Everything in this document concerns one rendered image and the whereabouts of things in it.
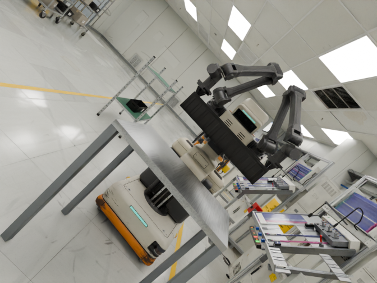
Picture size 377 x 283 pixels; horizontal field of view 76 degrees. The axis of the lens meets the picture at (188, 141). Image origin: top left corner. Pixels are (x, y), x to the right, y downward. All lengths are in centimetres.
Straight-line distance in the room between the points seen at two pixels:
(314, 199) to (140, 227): 273
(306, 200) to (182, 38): 884
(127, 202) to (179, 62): 953
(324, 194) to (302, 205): 34
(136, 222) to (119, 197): 21
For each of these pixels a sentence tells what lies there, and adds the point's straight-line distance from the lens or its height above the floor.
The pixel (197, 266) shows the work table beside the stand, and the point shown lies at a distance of 110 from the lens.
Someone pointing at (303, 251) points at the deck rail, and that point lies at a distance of 244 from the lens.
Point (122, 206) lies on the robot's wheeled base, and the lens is 187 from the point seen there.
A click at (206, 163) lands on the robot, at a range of 172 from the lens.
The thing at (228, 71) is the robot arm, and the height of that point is 134.
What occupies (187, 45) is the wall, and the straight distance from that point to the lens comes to 1113.
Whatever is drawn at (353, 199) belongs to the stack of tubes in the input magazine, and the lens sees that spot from 297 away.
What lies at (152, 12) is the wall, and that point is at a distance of 1172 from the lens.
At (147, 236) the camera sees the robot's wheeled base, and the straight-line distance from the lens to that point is 186.
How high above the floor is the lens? 110
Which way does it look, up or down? 8 degrees down
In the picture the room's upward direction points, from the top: 47 degrees clockwise
